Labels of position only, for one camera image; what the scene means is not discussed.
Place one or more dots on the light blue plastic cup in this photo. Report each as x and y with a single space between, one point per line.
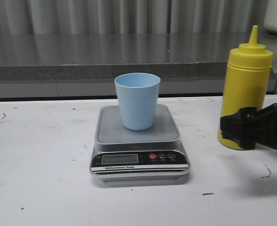
137 97

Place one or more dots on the silver digital kitchen scale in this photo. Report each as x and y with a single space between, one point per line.
120 153

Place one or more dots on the yellow squeeze bottle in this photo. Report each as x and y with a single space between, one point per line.
247 75

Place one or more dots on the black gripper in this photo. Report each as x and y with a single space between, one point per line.
233 128

